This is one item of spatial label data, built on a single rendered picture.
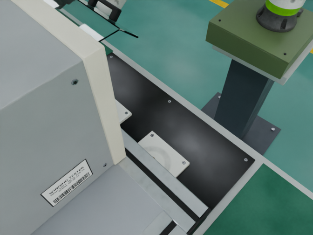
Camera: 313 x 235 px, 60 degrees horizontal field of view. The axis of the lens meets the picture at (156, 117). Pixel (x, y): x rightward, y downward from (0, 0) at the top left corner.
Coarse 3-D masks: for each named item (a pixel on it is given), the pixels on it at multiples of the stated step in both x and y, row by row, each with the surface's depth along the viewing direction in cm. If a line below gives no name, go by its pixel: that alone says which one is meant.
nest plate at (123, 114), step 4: (116, 100) 88; (116, 104) 87; (120, 104) 87; (120, 108) 86; (124, 108) 86; (120, 112) 85; (124, 112) 85; (128, 112) 85; (120, 116) 85; (124, 116) 85; (128, 116) 85; (120, 120) 84; (124, 120) 85
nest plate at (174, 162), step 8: (152, 136) 80; (144, 144) 79; (152, 144) 79; (160, 144) 79; (152, 152) 77; (160, 152) 77; (168, 152) 77; (176, 152) 77; (160, 160) 76; (168, 160) 76; (176, 160) 76; (184, 160) 76; (168, 168) 74; (176, 168) 74; (184, 168) 75; (176, 176) 73
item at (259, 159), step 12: (132, 60) 104; (144, 72) 100; (156, 84) 97; (180, 96) 94; (192, 108) 91; (204, 120) 88; (228, 132) 85; (240, 144) 83; (252, 156) 80; (252, 168) 78; (276, 168) 78; (240, 180) 76; (288, 180) 76; (228, 192) 74; (216, 216) 70; (204, 228) 69
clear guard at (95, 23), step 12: (48, 0) 71; (60, 0) 71; (72, 0) 71; (84, 0) 80; (60, 12) 68; (72, 12) 68; (84, 12) 68; (96, 12) 68; (84, 24) 66; (96, 24) 66; (108, 24) 66; (120, 24) 74; (96, 36) 63; (108, 36) 63
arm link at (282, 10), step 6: (270, 0) 95; (276, 0) 93; (282, 0) 91; (288, 0) 91; (294, 0) 90; (300, 0) 91; (270, 6) 96; (276, 6) 94; (282, 6) 93; (288, 6) 92; (294, 6) 92; (300, 6) 93; (276, 12) 96; (282, 12) 95; (288, 12) 94; (294, 12) 95
